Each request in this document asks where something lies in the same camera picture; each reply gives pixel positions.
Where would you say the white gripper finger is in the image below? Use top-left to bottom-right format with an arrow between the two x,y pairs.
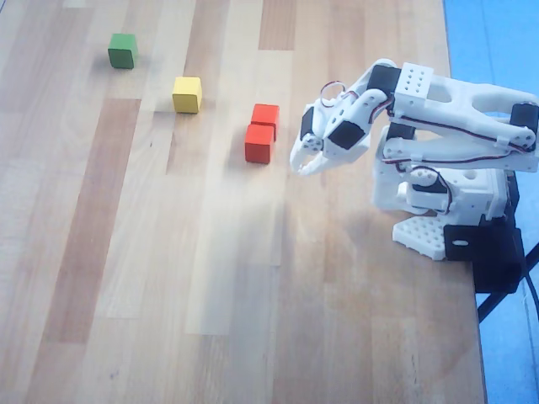
296,151 -> 336,178
289,133 -> 326,168

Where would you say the black table clamp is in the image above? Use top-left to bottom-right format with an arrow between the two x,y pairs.
443,211 -> 526,295

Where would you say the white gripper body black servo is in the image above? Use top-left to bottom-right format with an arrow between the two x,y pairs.
299,93 -> 373,165

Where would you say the green wooden cube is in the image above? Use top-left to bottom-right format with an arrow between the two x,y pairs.
107,33 -> 140,70

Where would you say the yellow wooden cube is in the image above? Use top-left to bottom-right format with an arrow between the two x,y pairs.
171,76 -> 204,114

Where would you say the black metal bar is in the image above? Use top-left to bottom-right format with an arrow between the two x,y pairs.
475,289 -> 524,326

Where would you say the red wooden cube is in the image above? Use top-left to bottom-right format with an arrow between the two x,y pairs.
250,103 -> 281,142
244,123 -> 275,165

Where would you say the red black servo wire loop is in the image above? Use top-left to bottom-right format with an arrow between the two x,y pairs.
318,79 -> 348,109

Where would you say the black power cable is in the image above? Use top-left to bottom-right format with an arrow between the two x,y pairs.
520,268 -> 539,315

